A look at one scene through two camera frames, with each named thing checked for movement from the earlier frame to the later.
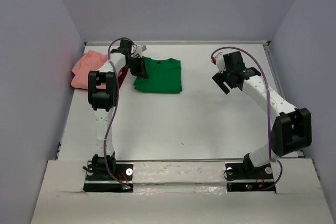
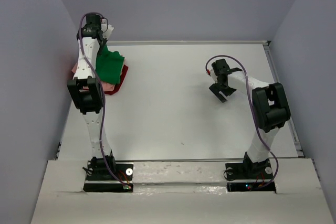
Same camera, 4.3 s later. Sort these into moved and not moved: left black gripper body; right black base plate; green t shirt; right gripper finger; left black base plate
Moved: left black gripper body; right gripper finger; green t shirt
Not moved: left black base plate; right black base plate
